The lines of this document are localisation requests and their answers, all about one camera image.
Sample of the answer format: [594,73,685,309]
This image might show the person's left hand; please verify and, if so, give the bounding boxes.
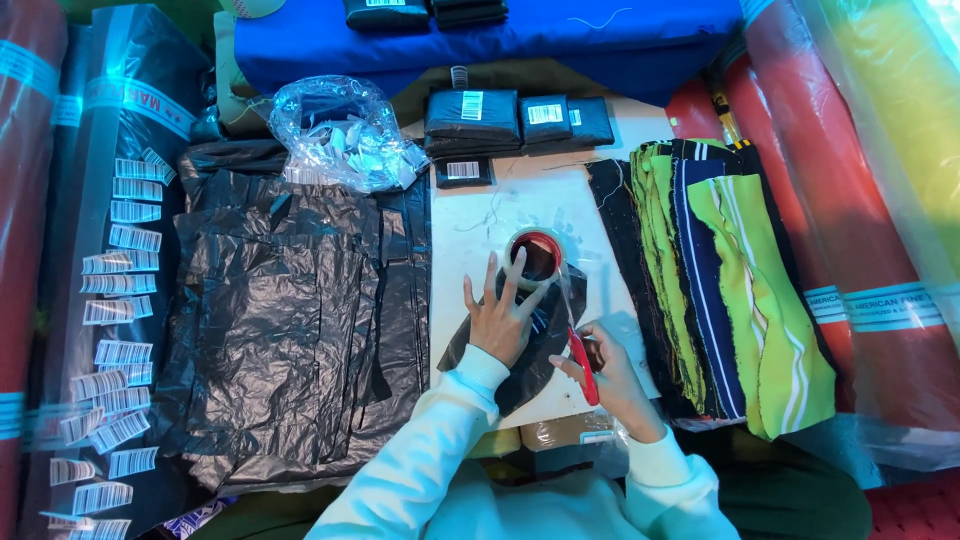
[462,247,557,369]

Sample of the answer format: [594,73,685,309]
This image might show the person's right hand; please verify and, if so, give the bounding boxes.
[549,321,668,444]

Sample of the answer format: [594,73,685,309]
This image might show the red scissors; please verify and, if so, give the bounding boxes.
[566,324,602,408]

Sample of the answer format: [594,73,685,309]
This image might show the clear tape roll red core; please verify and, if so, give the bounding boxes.
[504,228,568,292]

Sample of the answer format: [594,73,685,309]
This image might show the white work board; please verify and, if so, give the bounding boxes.
[429,157,661,430]

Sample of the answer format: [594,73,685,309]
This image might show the stack of green striped fabric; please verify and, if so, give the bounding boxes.
[628,138,838,442]

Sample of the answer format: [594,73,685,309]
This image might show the person's white sweater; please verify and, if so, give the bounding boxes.
[420,446,654,540]

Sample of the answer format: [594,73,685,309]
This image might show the small black packet with label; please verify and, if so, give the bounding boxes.
[434,156,494,189]

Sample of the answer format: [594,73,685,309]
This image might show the stack of black plastic bags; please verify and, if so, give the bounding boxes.
[150,139,435,496]

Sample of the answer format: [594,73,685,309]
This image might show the stack of large black packets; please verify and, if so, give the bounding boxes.
[423,88,524,159]

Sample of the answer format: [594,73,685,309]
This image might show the dark green cloth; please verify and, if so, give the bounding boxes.
[675,427,875,540]

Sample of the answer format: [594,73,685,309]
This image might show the black packet with barcode label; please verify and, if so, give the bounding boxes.
[519,94,574,145]
[430,0,510,31]
[343,0,432,33]
[567,96,616,147]

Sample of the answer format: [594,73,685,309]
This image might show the clear bag of label scraps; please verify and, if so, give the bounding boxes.
[267,75,432,195]

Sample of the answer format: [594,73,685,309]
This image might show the red fabric roll in plastic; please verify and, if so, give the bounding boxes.
[723,0,960,432]

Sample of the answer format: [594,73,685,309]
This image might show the narrow red fabric roll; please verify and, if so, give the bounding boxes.
[664,52,732,147]

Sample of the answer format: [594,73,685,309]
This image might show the blue folded fabric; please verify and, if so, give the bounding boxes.
[232,0,745,106]

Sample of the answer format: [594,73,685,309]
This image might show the yellow black measuring stick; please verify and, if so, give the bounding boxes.
[711,45,753,150]

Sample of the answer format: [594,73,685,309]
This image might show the group of barcode labels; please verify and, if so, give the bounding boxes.
[46,147,178,540]

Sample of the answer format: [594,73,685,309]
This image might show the yellow-green fabric roll in plastic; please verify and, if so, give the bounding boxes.
[795,0,960,331]

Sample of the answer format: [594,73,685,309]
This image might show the black fabric roll in plastic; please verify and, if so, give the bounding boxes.
[18,3,215,540]

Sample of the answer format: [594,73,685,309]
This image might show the dark red fabric roll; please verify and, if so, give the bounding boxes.
[0,0,69,540]

